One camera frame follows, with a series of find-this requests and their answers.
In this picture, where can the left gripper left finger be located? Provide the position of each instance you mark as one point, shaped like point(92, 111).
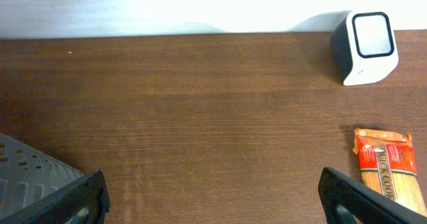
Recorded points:
point(87, 192)

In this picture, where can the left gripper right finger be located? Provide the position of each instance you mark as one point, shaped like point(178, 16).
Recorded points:
point(345, 200)

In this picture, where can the orange spaghetti package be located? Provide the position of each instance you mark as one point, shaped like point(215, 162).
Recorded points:
point(388, 166)

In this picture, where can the grey plastic mesh basket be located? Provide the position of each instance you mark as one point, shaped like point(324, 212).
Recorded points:
point(28, 175)

